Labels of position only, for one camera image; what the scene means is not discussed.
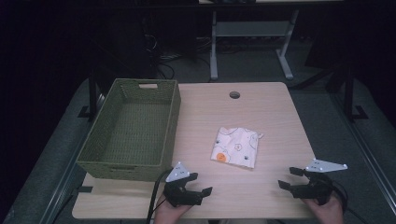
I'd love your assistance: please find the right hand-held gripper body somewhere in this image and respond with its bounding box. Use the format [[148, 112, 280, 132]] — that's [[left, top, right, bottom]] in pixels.
[[291, 158, 348, 206]]

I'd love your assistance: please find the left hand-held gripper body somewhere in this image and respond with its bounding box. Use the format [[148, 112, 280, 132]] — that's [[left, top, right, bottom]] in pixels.
[[163, 161, 204, 208]]

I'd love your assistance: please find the person's left hand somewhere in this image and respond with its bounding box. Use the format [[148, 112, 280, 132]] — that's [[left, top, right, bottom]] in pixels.
[[153, 194, 193, 224]]

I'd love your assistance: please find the person's right hand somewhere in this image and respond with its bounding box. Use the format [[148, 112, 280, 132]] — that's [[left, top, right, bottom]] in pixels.
[[303, 193, 346, 224]]

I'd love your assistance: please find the folded white patterned cloth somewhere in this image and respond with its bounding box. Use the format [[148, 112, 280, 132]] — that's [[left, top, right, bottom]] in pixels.
[[210, 126, 264, 170]]

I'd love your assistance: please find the green woven basket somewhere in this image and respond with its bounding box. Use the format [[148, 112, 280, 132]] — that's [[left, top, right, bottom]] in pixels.
[[76, 77, 182, 183]]

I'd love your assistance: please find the black metal stand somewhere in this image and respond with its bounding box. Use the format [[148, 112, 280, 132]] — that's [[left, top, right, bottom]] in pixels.
[[78, 66, 106, 121], [326, 63, 370, 123]]

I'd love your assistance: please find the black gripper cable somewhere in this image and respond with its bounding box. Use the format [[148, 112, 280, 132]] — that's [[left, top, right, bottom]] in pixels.
[[327, 178, 370, 224], [146, 167, 175, 224]]

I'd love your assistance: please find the bundle of floor cables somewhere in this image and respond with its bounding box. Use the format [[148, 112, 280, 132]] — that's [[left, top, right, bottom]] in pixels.
[[146, 32, 213, 80]]

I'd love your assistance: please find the white metal desk frame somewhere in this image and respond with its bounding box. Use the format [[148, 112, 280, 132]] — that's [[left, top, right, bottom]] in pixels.
[[209, 8, 301, 81]]

